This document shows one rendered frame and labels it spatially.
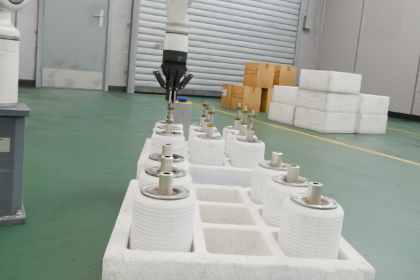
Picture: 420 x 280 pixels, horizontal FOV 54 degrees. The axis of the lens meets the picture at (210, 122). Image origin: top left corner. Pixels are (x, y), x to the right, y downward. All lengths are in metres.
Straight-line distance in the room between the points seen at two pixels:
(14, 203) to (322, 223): 0.82
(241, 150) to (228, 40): 5.89
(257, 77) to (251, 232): 4.26
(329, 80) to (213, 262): 3.17
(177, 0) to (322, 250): 0.84
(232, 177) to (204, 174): 0.08
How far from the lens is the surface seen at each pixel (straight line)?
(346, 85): 3.83
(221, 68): 6.96
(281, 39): 7.63
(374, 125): 4.15
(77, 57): 6.20
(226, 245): 0.73
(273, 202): 0.76
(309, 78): 3.86
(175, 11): 1.25
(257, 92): 4.95
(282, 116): 4.13
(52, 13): 6.17
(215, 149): 1.15
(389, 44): 7.14
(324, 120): 3.70
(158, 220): 0.60
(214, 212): 0.83
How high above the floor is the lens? 0.44
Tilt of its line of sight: 7 degrees down
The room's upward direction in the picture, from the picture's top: 5 degrees clockwise
